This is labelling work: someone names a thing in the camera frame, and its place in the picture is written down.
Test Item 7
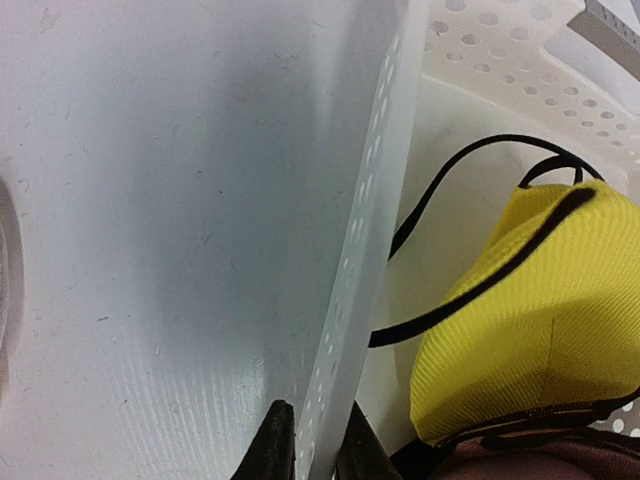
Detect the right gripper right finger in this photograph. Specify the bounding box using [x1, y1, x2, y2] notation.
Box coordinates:
[335, 402, 402, 480]

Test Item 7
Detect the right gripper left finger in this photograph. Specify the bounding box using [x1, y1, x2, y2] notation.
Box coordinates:
[233, 399, 295, 480]

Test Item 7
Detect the yellow bra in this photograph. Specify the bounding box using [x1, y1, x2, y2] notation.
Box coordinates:
[369, 135, 639, 446]

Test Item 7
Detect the white plastic basket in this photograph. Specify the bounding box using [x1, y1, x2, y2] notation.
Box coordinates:
[295, 1, 639, 479]

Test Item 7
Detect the white mesh laundry bag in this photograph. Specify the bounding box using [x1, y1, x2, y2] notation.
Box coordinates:
[1, 179, 24, 397]

